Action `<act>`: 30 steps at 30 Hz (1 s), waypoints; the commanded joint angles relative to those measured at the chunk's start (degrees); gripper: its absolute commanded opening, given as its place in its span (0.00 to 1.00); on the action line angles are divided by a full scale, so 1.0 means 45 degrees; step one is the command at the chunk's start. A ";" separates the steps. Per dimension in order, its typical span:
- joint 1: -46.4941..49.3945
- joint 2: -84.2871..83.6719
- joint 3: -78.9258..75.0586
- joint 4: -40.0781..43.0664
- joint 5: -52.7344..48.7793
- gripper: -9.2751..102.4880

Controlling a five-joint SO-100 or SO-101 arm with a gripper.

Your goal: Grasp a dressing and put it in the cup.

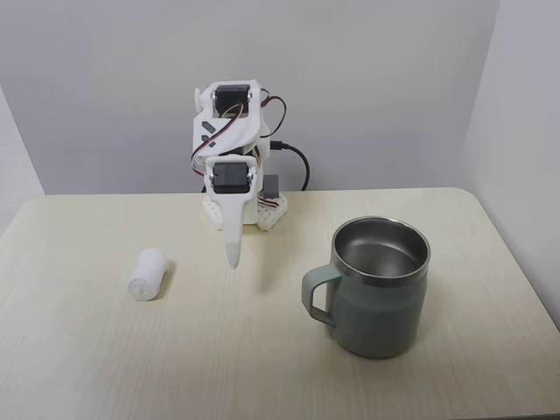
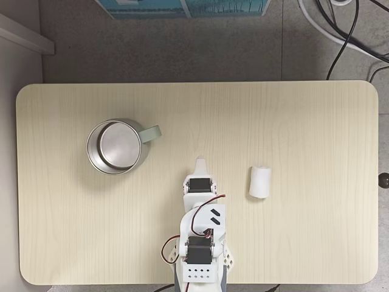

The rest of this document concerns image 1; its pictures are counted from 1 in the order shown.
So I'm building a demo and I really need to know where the white gauze dressing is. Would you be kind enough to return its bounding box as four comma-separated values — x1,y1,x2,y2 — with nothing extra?
128,248,177,303

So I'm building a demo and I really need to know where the red white black servo wire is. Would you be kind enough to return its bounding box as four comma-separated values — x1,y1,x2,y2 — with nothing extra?
190,103,247,179
261,88,289,137

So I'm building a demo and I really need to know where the grey-green steel mug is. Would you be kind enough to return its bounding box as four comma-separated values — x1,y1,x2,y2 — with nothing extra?
300,216,432,361

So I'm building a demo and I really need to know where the black power cable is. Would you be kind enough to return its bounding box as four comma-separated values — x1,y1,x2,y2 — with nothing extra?
269,140,311,193

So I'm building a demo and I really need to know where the grey clamp block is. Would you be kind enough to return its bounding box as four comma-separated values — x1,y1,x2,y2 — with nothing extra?
263,174,282,199

